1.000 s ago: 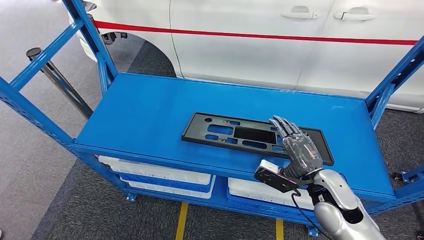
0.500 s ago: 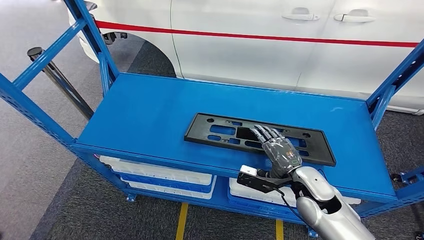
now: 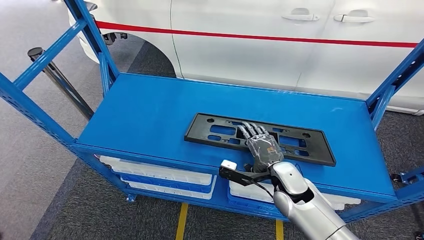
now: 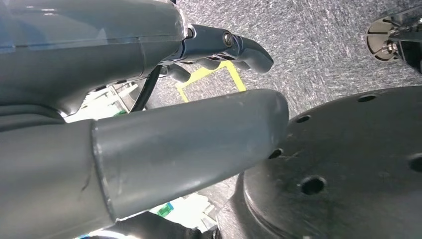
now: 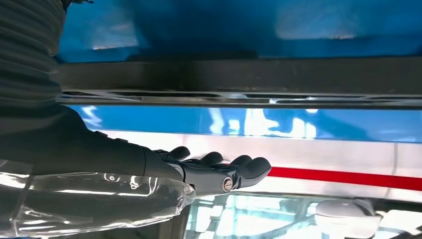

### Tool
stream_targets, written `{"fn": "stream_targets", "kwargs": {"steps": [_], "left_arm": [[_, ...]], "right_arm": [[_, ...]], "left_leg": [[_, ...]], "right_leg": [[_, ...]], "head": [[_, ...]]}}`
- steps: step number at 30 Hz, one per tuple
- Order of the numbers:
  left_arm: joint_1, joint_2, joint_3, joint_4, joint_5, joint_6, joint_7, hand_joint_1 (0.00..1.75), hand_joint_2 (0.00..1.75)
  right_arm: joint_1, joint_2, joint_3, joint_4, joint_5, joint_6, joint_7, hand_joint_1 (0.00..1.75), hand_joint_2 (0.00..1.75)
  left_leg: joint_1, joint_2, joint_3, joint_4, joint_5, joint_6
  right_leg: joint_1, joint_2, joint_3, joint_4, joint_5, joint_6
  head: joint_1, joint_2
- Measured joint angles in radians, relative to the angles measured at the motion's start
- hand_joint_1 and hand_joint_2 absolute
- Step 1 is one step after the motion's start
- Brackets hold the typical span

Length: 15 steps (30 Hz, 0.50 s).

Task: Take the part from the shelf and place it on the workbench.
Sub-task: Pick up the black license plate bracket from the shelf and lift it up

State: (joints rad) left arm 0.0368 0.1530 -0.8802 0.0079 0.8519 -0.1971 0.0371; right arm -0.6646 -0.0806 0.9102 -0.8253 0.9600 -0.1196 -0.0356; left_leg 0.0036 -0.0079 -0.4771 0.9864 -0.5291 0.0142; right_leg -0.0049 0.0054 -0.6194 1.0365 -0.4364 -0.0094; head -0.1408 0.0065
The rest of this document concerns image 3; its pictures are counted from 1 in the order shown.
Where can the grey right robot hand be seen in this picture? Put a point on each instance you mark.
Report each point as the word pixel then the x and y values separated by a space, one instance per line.
pixel 263 150

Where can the black plastic plate bracket part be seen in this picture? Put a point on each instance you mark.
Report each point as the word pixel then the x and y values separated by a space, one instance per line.
pixel 198 136

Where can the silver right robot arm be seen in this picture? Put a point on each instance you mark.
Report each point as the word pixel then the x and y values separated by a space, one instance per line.
pixel 308 212

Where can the white car with red stripe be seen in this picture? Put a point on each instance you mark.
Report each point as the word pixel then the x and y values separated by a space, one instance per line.
pixel 248 49

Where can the yellow floor tape square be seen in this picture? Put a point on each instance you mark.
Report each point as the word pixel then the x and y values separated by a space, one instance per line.
pixel 182 222

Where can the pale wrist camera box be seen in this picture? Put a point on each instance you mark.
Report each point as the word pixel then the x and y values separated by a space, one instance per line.
pixel 229 165

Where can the metal stanchion post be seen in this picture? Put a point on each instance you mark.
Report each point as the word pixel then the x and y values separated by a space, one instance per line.
pixel 59 79

